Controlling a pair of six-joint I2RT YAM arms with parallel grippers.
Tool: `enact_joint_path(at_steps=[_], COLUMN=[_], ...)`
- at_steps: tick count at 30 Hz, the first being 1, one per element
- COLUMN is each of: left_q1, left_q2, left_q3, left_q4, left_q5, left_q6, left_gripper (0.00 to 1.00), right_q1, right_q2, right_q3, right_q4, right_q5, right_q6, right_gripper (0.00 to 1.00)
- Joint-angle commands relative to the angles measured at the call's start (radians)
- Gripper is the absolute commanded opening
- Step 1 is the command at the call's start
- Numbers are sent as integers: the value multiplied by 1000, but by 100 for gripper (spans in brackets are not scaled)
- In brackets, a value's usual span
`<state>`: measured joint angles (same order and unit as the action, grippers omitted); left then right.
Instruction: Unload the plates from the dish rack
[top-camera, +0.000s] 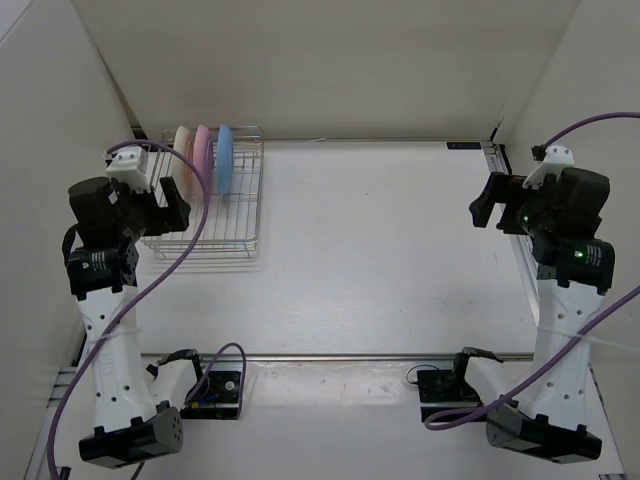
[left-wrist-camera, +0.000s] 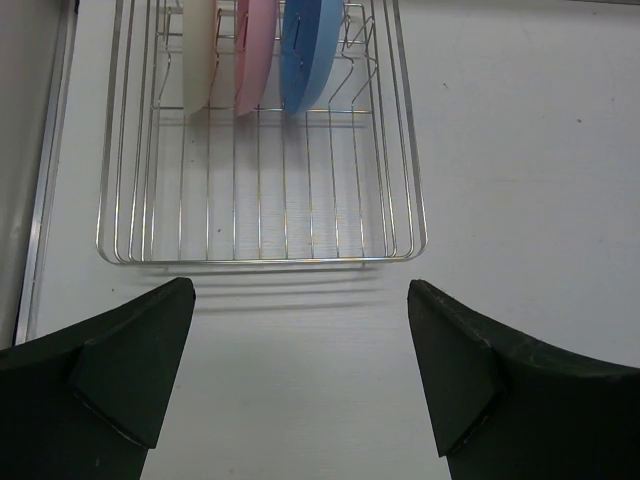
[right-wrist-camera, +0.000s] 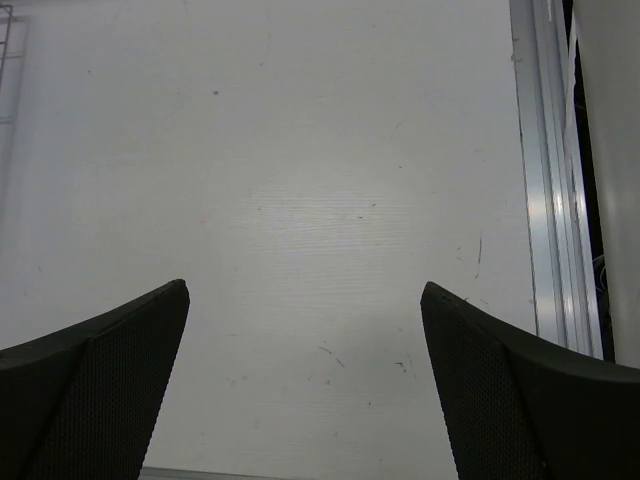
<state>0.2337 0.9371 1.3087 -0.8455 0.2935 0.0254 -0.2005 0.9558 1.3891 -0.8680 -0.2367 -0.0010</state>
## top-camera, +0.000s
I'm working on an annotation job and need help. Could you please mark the cream plate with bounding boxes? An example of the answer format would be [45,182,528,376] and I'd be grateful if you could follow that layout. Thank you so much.
[172,124,197,201]

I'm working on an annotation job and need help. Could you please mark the pink plate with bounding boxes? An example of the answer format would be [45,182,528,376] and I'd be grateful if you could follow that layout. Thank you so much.
[192,125,213,190]

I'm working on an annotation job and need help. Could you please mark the blue plate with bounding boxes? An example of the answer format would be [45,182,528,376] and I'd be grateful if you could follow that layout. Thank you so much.
[216,125,234,196]

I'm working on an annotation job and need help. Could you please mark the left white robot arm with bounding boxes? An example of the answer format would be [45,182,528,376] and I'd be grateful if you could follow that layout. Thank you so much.
[63,177,210,469]

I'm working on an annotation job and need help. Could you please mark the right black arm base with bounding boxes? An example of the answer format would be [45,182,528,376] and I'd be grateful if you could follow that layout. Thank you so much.
[405,364,483,422]

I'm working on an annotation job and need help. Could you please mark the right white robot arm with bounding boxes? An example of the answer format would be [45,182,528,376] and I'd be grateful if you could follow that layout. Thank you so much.
[469,167,615,464]

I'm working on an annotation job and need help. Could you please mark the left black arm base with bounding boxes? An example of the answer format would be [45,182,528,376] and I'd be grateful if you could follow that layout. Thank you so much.
[180,363,246,421]

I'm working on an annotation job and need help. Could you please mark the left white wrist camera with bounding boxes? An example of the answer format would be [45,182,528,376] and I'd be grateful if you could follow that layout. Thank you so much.
[105,146,151,194]

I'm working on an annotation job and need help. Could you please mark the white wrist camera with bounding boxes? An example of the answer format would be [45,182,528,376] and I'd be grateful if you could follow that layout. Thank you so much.
[523,145,575,190]
[105,146,151,194]

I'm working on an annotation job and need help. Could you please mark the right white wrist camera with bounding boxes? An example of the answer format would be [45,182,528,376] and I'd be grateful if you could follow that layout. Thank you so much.
[523,145,575,190]

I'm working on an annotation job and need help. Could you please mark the metal wire dish rack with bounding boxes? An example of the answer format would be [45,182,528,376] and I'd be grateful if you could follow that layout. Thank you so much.
[142,126,264,260]

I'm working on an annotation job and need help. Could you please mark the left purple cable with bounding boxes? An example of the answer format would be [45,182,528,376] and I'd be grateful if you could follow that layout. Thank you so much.
[45,141,247,479]

